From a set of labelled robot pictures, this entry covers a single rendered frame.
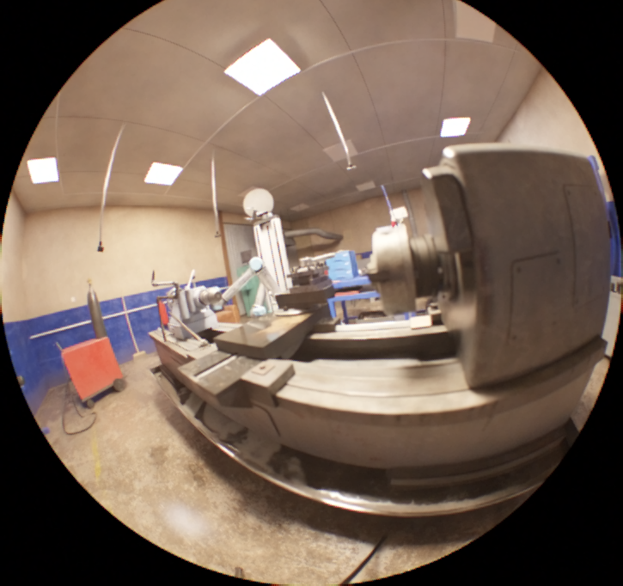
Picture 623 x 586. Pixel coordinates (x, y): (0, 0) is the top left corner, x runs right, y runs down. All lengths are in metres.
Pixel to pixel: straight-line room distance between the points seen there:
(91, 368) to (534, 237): 3.55
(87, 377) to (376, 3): 5.09
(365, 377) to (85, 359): 3.15
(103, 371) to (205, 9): 4.07
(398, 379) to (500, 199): 0.45
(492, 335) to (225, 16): 2.50
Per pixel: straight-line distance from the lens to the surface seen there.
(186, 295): 1.25
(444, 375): 0.52
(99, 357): 3.22
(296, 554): 1.19
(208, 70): 2.52
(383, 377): 0.52
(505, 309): 0.40
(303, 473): 0.85
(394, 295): 0.46
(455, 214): 0.35
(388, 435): 0.55
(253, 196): 4.55
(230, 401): 0.59
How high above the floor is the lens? 1.16
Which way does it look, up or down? 3 degrees down
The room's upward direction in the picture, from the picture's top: 11 degrees counter-clockwise
